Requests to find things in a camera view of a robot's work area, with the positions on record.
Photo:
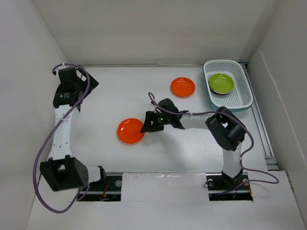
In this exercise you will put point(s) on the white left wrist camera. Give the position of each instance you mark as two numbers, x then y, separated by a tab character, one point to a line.
64	65

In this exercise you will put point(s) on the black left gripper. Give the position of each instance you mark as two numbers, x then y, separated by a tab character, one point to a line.
93	84

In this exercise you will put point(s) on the black metal base rail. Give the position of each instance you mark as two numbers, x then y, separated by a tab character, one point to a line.
165	187

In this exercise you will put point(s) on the orange plate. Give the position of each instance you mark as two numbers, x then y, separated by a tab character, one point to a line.
182	87
129	131

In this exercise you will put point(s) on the cream plate with leaf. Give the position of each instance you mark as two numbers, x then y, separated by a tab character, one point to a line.
222	90

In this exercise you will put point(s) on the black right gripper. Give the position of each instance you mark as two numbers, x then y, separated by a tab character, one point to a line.
147	126

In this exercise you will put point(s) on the white perforated plastic bin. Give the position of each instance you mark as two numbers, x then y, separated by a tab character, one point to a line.
240	98

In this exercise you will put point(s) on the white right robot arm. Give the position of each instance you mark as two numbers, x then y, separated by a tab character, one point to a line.
226	130

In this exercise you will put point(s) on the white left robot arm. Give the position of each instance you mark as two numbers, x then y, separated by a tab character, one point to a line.
62	171

